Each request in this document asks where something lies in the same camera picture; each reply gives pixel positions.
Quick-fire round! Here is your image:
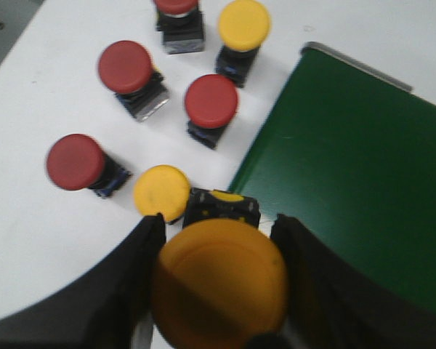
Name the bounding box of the green conveyor belt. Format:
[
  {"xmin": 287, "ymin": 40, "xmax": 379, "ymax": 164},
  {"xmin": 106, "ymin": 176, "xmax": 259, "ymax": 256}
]
[{"xmin": 230, "ymin": 50, "xmax": 436, "ymax": 314}]

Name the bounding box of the yellow mushroom push button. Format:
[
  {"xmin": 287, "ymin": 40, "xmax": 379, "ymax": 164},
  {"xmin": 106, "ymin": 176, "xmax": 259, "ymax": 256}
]
[
  {"xmin": 133, "ymin": 164, "xmax": 191, "ymax": 223},
  {"xmin": 148, "ymin": 187, "xmax": 290, "ymax": 349},
  {"xmin": 215, "ymin": 1, "xmax": 271, "ymax": 88}
]

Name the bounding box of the black push button base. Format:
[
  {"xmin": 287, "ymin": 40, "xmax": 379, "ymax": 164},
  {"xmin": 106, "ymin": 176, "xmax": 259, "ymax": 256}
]
[{"xmin": 153, "ymin": 0, "xmax": 205, "ymax": 55}]

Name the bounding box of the aluminium conveyor frame rail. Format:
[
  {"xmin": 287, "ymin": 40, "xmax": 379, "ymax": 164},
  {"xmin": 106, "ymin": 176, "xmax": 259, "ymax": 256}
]
[{"xmin": 300, "ymin": 41, "xmax": 413, "ymax": 93}]

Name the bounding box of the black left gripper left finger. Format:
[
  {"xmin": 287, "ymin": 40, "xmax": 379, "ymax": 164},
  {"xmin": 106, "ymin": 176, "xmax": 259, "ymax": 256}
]
[{"xmin": 0, "ymin": 214, "xmax": 166, "ymax": 348}]

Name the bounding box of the red mushroom push button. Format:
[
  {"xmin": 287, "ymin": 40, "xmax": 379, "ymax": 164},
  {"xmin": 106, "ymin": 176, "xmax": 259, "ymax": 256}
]
[
  {"xmin": 97, "ymin": 40, "xmax": 169, "ymax": 122},
  {"xmin": 45, "ymin": 134, "xmax": 132, "ymax": 198},
  {"xmin": 184, "ymin": 74, "xmax": 239, "ymax": 149}
]

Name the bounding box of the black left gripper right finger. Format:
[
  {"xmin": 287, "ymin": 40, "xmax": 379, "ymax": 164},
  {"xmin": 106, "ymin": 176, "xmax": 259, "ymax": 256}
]
[{"xmin": 270, "ymin": 214, "xmax": 436, "ymax": 348}]

